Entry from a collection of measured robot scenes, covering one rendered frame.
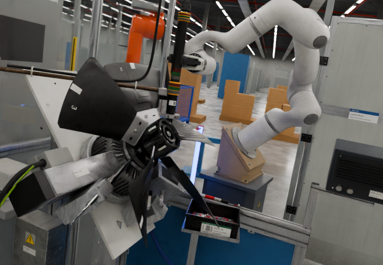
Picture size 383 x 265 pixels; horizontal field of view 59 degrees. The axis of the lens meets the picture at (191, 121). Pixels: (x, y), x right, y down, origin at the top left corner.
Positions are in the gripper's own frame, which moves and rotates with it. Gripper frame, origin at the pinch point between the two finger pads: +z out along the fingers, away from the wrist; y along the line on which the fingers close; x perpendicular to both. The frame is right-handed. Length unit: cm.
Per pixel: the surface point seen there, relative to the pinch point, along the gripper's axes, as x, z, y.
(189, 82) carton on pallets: -38, -735, 300
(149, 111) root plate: -19.6, 5.2, 5.5
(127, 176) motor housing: -40.6, 16.6, 4.2
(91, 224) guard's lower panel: -108, -58, 70
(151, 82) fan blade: -9.9, -2.8, 10.8
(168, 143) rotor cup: -26.9, 13.8, -7.5
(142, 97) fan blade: -15.3, 3.7, 9.8
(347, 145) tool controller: -22, -34, -62
